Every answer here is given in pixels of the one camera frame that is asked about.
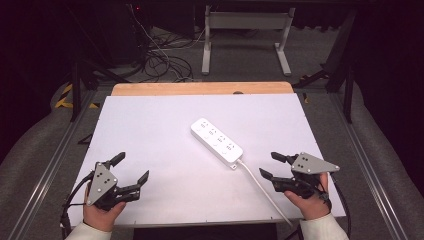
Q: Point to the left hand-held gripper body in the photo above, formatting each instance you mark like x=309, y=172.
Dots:
x=101, y=181

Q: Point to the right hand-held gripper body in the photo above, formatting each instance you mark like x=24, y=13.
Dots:
x=310, y=165

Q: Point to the white power strip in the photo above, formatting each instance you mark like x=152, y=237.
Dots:
x=216, y=141

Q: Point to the person's left hand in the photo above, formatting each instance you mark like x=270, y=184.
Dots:
x=100, y=218

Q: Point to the person's right hand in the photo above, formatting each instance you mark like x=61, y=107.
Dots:
x=311, y=207

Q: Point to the white board sheet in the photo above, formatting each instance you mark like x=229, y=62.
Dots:
x=160, y=150

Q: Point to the yellow black hazard tape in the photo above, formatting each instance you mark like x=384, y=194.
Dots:
x=63, y=101

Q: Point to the black metal stand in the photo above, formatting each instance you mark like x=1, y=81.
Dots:
x=348, y=86
x=76, y=90

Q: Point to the wooden table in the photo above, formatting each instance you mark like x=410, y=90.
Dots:
x=186, y=88

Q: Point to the dark equipment box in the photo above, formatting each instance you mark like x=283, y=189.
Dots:
x=123, y=33

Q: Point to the aluminium floor rail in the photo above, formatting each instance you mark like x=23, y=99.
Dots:
x=366, y=166
x=50, y=170

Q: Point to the white metal table frame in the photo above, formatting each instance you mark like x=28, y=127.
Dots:
x=246, y=20

